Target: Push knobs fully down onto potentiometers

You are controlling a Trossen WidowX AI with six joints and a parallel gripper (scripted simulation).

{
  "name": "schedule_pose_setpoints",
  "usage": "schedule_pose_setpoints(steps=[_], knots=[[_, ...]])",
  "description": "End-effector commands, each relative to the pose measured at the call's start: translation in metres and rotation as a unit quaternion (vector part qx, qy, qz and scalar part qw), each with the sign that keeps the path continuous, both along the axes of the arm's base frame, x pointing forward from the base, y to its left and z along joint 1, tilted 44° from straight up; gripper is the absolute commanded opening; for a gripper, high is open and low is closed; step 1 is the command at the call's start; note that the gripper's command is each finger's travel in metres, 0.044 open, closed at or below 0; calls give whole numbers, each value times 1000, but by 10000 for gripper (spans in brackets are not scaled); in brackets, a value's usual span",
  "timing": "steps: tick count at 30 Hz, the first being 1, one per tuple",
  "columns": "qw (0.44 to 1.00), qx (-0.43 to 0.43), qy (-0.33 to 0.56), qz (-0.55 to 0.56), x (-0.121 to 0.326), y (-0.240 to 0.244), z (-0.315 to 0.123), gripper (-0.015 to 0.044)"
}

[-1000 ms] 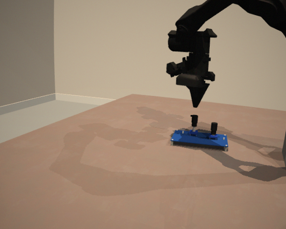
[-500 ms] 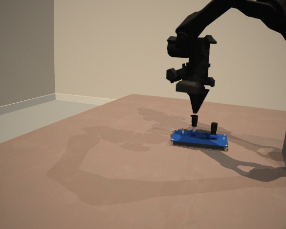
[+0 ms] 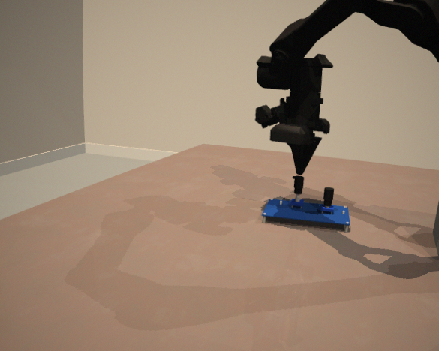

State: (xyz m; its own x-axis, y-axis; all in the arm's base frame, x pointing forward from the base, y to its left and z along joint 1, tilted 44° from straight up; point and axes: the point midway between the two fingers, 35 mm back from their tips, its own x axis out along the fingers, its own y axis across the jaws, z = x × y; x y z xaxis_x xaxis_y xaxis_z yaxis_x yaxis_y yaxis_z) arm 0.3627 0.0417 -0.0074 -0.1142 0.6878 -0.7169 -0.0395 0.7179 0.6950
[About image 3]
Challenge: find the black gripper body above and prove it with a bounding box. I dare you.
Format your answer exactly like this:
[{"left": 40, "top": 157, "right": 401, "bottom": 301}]
[{"left": 269, "top": 91, "right": 330, "bottom": 145}]

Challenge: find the blue circuit board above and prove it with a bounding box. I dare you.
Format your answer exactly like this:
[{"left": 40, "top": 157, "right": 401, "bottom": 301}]
[{"left": 262, "top": 176, "right": 350, "bottom": 233}]

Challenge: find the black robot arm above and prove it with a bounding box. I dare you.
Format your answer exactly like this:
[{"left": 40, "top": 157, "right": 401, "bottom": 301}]
[{"left": 255, "top": 0, "right": 439, "bottom": 129}]

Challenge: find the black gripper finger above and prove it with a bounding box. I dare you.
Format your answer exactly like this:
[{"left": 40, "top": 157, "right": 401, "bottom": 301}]
[
  {"left": 306, "top": 137, "right": 322, "bottom": 166},
  {"left": 287, "top": 140, "right": 317, "bottom": 175}
]

